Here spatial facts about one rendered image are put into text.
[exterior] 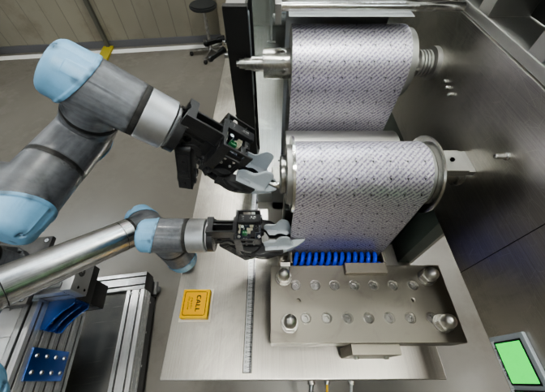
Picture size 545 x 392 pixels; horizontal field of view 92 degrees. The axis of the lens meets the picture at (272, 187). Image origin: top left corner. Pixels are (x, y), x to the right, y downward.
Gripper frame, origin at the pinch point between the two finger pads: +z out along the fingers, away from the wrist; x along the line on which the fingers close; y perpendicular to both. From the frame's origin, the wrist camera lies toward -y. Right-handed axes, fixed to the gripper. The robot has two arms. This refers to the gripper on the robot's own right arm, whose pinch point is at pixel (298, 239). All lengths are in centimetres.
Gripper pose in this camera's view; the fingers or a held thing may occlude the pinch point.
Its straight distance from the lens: 61.5
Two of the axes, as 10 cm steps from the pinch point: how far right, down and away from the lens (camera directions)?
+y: 0.0, -5.9, -8.0
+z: 10.0, 0.0, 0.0
